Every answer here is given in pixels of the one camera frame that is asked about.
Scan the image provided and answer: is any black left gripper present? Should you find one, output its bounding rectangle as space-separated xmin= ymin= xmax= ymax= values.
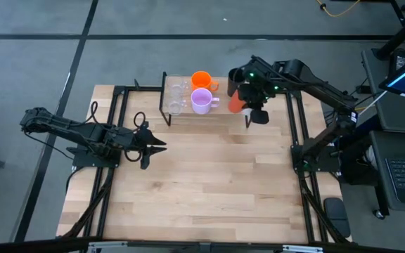
xmin=131 ymin=121 xmax=169 ymax=170

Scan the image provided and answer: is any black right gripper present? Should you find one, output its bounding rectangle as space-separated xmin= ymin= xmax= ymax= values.
xmin=236 ymin=55 xmax=281 ymax=126

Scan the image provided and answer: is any tall red-orange plastic cup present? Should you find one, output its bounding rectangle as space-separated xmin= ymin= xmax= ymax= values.
xmin=228 ymin=89 xmax=248 ymax=115

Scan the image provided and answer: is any tall black plastic cup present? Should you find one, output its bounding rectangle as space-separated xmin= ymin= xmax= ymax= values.
xmin=227 ymin=67 xmax=245 ymax=98

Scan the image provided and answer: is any clear glass mug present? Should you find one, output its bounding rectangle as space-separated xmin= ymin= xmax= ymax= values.
xmin=168 ymin=74 xmax=191 ymax=98
xmin=166 ymin=98 xmax=189 ymax=116

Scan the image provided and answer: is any pink plastic mug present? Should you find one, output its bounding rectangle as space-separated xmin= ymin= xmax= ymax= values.
xmin=190 ymin=87 xmax=221 ymax=115

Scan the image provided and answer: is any orange plastic mug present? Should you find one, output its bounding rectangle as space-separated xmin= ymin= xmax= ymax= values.
xmin=191 ymin=70 xmax=220 ymax=92

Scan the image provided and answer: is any black desk device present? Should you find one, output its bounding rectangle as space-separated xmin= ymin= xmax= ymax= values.
xmin=388 ymin=48 xmax=405 ymax=77

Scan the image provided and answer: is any black tripod stand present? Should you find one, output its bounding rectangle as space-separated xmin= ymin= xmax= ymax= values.
xmin=374 ymin=0 xmax=405 ymax=61

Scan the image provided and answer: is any wooden shelf with black frame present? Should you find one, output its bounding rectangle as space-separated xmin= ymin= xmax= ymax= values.
xmin=159 ymin=72 xmax=252 ymax=129

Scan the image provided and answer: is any black looped cable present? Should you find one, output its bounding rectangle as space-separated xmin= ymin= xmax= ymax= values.
xmin=132 ymin=110 xmax=146 ymax=129
xmin=89 ymin=100 xmax=99 ymax=124

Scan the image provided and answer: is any black aluminium table frame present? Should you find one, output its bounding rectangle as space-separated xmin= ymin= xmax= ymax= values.
xmin=0 ymin=79 xmax=405 ymax=253

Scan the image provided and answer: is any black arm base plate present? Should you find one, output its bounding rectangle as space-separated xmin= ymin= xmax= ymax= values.
xmin=290 ymin=143 xmax=341 ymax=174
xmin=71 ymin=145 xmax=122 ymax=169

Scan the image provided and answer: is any yellow cable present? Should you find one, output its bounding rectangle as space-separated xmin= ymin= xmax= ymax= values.
xmin=316 ymin=0 xmax=361 ymax=18

